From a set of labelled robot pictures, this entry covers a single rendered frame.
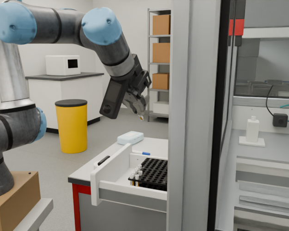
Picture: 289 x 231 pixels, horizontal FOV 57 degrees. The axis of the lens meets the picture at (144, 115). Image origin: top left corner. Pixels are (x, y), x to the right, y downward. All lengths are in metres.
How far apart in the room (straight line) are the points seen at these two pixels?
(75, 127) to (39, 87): 1.26
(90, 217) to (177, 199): 1.01
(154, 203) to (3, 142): 0.48
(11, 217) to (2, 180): 0.11
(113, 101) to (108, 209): 0.61
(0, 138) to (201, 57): 0.74
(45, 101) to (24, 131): 3.54
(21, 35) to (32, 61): 4.18
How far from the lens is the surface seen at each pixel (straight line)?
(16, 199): 0.93
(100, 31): 0.57
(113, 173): 0.94
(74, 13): 0.66
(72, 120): 3.44
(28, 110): 0.93
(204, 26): 0.23
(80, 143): 3.57
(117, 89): 0.69
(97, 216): 1.25
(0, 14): 0.59
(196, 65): 0.24
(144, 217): 1.15
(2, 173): 0.92
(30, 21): 0.58
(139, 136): 1.57
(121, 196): 0.83
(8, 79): 0.94
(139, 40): 5.49
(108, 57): 0.62
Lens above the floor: 1.28
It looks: 13 degrees down
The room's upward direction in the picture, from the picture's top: straight up
